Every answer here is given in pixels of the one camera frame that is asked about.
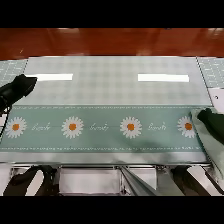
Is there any black cable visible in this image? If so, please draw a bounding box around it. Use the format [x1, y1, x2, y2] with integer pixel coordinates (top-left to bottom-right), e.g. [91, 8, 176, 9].
[0, 105, 13, 138]

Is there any silver frame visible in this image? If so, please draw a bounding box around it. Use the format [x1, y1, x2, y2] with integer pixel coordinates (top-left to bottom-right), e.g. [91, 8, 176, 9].
[0, 161, 224, 197]

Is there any pale grey garment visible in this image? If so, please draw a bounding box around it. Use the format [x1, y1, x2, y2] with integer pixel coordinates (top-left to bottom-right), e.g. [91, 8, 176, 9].
[189, 109, 224, 184]

